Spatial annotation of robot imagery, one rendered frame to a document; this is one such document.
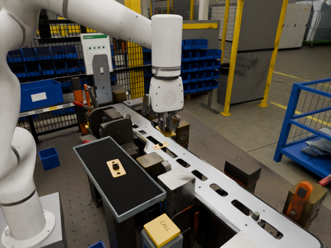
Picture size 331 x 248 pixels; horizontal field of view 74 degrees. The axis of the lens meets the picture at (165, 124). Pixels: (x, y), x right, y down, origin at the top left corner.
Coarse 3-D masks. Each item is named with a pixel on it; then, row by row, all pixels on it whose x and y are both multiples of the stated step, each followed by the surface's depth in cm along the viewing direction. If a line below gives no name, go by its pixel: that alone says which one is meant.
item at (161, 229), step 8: (160, 216) 52; (152, 224) 50; (160, 224) 50; (168, 224) 50; (152, 232) 48; (160, 232) 48; (168, 232) 48; (176, 232) 48; (152, 240) 47; (160, 240) 46; (168, 240) 47
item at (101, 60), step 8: (96, 56) 147; (104, 56) 150; (96, 64) 149; (104, 64) 152; (96, 72) 151; (104, 72) 154; (96, 80) 153; (104, 80) 156; (104, 88) 159; (104, 96) 161
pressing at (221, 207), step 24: (144, 120) 135; (192, 168) 93; (216, 192) 80; (240, 192) 80; (216, 216) 71; (240, 216) 71; (264, 216) 71; (264, 240) 64; (288, 240) 64; (312, 240) 64
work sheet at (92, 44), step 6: (84, 36) 164; (90, 36) 166; (96, 36) 169; (102, 36) 172; (108, 36) 174; (84, 42) 166; (90, 42) 168; (96, 42) 170; (102, 42) 173; (108, 42) 176; (84, 48) 167; (90, 48) 169; (96, 48) 172; (102, 48) 175; (108, 48) 178; (84, 54) 169; (90, 54) 171; (96, 54) 174; (108, 54) 179; (84, 60) 170; (90, 60) 173; (108, 60) 181; (90, 66) 174; (90, 72) 176; (102, 72) 182
